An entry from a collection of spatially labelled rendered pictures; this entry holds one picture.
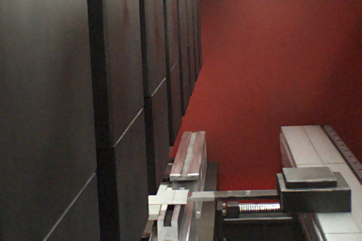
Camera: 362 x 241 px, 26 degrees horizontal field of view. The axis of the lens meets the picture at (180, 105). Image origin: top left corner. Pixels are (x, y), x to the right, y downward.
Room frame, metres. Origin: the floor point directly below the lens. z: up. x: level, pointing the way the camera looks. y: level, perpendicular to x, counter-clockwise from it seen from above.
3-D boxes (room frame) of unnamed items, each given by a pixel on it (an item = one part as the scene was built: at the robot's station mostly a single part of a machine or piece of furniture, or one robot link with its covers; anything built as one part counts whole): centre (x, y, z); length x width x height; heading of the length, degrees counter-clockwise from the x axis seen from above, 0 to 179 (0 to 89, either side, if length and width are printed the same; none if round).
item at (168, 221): (1.22, 0.02, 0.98); 0.20 x 0.03 x 0.03; 176
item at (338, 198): (1.24, -0.13, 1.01); 0.26 x 0.12 x 0.05; 86
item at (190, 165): (1.79, -0.02, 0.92); 0.50 x 0.06 x 0.10; 176
